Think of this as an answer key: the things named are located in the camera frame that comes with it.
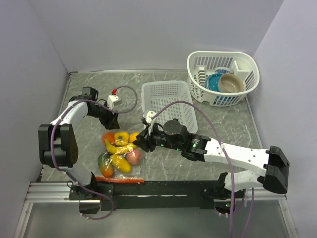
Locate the white rectangular perforated basket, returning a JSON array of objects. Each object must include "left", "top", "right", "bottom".
[{"left": 140, "top": 80, "right": 198, "bottom": 134}]

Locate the beige bowl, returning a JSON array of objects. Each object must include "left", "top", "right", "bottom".
[{"left": 218, "top": 73, "right": 244, "bottom": 93}]

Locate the aluminium rail frame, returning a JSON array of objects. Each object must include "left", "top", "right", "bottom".
[{"left": 13, "top": 161, "right": 298, "bottom": 238}]

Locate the fake pink peach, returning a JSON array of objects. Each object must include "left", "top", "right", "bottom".
[{"left": 126, "top": 149, "right": 142, "bottom": 165}]

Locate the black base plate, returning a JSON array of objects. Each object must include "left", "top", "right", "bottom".
[{"left": 69, "top": 180, "right": 232, "bottom": 214}]

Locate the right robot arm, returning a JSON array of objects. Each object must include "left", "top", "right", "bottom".
[{"left": 133, "top": 119, "right": 290, "bottom": 200}]

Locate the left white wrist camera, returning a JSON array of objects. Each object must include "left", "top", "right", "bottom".
[{"left": 106, "top": 95, "right": 122, "bottom": 110}]

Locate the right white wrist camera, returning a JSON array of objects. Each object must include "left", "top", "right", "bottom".
[{"left": 141, "top": 110, "right": 156, "bottom": 125}]

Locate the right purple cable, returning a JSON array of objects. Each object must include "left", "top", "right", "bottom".
[{"left": 148, "top": 101, "right": 256, "bottom": 238}]

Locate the white round dish rack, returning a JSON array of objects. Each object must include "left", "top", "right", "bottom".
[{"left": 187, "top": 51, "right": 260, "bottom": 107}]

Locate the blue white patterned plate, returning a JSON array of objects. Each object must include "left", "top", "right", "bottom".
[{"left": 214, "top": 67, "right": 234, "bottom": 74}]

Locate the fake green orange mango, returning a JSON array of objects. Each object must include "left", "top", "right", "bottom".
[{"left": 98, "top": 154, "right": 114, "bottom": 178}]

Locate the fake yellow lemon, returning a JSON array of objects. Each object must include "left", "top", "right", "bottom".
[{"left": 129, "top": 132, "right": 139, "bottom": 143}]

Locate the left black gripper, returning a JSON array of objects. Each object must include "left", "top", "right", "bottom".
[{"left": 87, "top": 101, "right": 120, "bottom": 130}]

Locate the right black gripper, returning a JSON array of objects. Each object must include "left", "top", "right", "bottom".
[{"left": 132, "top": 121, "right": 183, "bottom": 153}]

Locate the fake yellow banana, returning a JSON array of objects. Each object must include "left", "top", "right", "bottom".
[{"left": 105, "top": 139, "right": 136, "bottom": 155}]

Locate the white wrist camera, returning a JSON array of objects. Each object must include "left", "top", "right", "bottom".
[
  {"left": 106, "top": 95, "right": 122, "bottom": 110},
  {"left": 141, "top": 110, "right": 156, "bottom": 125}
]

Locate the clear zip top bag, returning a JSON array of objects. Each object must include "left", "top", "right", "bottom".
[{"left": 96, "top": 131, "right": 145, "bottom": 184}]

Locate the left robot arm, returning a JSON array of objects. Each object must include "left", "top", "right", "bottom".
[{"left": 38, "top": 87, "right": 121, "bottom": 199}]

